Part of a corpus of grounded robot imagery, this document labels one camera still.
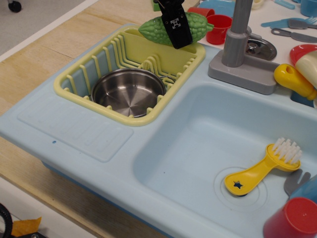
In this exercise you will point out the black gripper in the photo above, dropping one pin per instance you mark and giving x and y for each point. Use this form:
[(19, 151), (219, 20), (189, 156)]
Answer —
[(175, 22)]

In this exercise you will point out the green bumpy toy squash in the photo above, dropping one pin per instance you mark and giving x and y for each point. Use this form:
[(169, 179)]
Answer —
[(154, 29)]

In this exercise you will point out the stainless steel pot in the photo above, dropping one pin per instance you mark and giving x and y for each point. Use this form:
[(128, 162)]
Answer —
[(129, 91)]

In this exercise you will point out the green toy block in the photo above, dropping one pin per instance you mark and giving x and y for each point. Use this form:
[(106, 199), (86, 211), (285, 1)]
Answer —
[(155, 4)]

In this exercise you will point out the red cup lying down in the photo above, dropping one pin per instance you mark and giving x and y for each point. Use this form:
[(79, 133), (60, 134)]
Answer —
[(206, 12)]

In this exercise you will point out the red cup upright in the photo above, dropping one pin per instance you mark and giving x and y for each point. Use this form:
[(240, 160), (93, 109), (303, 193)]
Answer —
[(221, 23)]

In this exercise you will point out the yellow dish drying rack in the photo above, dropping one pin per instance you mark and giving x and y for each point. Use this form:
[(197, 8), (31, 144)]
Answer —
[(127, 48)]

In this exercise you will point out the blue toy plate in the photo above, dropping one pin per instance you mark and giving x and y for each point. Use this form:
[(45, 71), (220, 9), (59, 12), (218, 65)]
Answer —
[(222, 7)]

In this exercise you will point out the grey toy faucet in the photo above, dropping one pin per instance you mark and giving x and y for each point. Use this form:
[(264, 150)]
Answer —
[(232, 65)]

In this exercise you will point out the cream toy item top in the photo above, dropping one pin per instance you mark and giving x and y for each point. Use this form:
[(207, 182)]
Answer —
[(257, 4)]

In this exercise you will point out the blue toy fork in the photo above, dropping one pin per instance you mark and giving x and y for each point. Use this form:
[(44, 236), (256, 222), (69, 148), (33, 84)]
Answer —
[(284, 22)]

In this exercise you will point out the blue toy utensil top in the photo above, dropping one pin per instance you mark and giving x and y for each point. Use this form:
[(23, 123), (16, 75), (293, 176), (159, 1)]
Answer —
[(285, 4)]

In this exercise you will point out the grey toy spatula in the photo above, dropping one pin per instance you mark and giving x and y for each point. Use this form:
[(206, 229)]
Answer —
[(297, 24)]

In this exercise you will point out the red toy plate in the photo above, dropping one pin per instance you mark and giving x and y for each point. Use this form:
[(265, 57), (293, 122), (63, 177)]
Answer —
[(299, 51)]

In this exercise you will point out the grey toy knife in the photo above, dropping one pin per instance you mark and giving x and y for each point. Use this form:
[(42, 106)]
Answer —
[(296, 36)]

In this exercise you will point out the blue cup top right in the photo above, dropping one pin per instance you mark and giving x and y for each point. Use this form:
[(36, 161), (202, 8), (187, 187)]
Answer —
[(308, 8)]

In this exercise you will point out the blue cup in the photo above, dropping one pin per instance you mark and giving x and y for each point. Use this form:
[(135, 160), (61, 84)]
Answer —
[(308, 8), (307, 190)]

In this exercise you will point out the cream toy bottle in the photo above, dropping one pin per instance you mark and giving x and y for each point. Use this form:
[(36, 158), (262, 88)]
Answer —
[(306, 64)]

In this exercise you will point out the light blue toy sink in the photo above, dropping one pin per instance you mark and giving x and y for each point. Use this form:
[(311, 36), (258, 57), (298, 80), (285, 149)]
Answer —
[(170, 173)]

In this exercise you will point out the black caster wheel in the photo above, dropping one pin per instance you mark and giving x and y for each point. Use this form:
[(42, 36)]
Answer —
[(14, 6)]

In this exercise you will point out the yellow dish brush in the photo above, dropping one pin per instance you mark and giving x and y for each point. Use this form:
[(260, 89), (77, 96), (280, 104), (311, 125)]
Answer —
[(283, 155)]

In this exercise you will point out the grey fork in sink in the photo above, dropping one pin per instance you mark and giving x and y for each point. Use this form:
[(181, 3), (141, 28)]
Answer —
[(295, 180)]

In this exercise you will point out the blue cup bottom right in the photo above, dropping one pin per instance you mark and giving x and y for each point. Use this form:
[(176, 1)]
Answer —
[(307, 190)]

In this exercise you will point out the red cup bottom right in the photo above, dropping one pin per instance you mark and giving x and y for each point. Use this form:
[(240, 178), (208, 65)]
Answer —
[(296, 219)]

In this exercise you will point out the orange tape piece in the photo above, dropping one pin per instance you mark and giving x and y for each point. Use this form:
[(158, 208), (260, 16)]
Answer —
[(25, 227)]

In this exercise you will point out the chrome faucet handle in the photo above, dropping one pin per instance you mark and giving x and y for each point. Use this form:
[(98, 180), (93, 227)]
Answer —
[(259, 47)]

